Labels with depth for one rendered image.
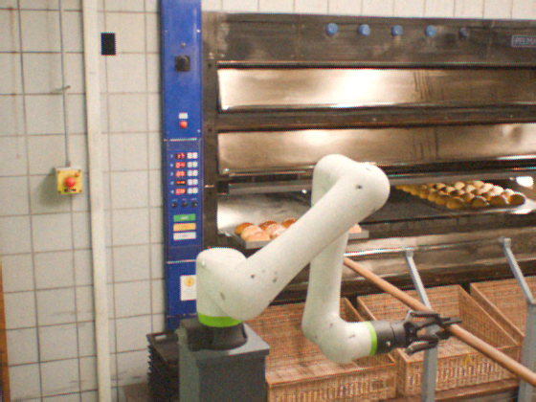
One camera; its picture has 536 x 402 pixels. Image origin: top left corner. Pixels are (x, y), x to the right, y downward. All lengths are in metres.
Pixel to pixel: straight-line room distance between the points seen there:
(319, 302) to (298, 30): 1.42
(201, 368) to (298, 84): 1.55
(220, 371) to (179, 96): 1.33
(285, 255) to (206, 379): 0.40
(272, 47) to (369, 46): 0.45
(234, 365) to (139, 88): 1.35
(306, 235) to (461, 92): 1.84
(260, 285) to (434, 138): 1.87
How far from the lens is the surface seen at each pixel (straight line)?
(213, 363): 1.92
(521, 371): 1.95
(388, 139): 3.34
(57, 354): 3.15
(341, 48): 3.21
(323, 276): 2.04
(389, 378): 3.06
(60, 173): 2.86
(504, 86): 3.64
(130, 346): 3.18
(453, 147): 3.50
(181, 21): 2.93
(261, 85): 3.07
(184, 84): 2.94
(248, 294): 1.74
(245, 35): 3.05
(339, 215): 1.80
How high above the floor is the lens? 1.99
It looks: 12 degrees down
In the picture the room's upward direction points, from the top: 1 degrees clockwise
